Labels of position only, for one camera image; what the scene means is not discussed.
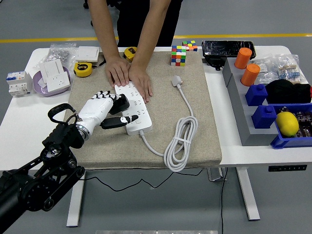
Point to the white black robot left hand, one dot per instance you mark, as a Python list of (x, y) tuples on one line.
[(95, 112)]

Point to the person's right hand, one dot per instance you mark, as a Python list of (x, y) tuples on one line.
[(118, 70)]

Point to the person's left hand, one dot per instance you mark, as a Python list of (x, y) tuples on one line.
[(141, 80)]

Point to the black power adapter plug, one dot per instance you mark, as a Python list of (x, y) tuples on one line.
[(120, 104)]

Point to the white power strip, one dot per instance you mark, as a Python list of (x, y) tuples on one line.
[(141, 124)]

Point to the person's left forearm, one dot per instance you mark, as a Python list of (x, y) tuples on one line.
[(152, 31)]

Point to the person's right forearm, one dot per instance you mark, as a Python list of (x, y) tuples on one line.
[(104, 29)]

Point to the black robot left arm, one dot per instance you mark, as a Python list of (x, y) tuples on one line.
[(36, 187)]

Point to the grey-brown fabric mat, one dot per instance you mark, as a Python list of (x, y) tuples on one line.
[(161, 102)]

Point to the yellow tape measure black label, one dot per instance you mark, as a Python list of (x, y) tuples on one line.
[(83, 69)]

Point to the large colourful puzzle cube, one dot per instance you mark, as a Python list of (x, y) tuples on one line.
[(178, 55)]

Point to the purple bowl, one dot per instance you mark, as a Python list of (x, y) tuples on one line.
[(48, 93)]

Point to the person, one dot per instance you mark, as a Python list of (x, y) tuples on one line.
[(136, 19)]

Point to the small colourful puzzle cube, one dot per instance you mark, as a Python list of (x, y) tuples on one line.
[(190, 45)]

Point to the clear bag of screws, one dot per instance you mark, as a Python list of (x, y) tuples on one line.
[(59, 52)]

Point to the black plastic holder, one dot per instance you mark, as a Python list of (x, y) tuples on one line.
[(214, 62)]

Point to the white circuit breaker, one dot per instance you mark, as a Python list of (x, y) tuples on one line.
[(18, 84)]

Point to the black wrapped plastic tray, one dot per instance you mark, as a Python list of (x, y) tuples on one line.
[(224, 47)]

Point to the white table leg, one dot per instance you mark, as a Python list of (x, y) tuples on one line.
[(74, 209), (248, 200)]

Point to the orange cylinder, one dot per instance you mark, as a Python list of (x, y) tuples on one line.
[(243, 58), (250, 74)]

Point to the grey stepped block base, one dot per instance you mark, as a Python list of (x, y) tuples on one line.
[(243, 117)]

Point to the blue square block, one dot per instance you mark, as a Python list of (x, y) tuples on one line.
[(264, 117), (256, 93)]

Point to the grey metal box under table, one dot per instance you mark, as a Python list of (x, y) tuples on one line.
[(215, 174)]

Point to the clear bag of small parts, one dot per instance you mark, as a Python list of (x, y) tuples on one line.
[(265, 70)]

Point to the black cloth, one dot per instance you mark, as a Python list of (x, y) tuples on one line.
[(288, 91)]

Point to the clear bag of resistors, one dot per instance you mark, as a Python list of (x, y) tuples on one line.
[(290, 70)]

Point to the yellow lemon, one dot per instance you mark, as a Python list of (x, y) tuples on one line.
[(287, 123)]

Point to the blue plastic bin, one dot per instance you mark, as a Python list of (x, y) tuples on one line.
[(285, 142)]

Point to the dark brown packaged parts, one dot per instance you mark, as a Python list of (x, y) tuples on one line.
[(303, 119)]

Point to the black table control panel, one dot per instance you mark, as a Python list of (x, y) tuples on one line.
[(287, 168)]

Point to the flat white wall switch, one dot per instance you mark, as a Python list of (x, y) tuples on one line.
[(86, 53)]

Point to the white wall socket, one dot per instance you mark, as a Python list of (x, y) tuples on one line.
[(58, 81)]

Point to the white wall switch with box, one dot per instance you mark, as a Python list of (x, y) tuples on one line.
[(51, 68)]

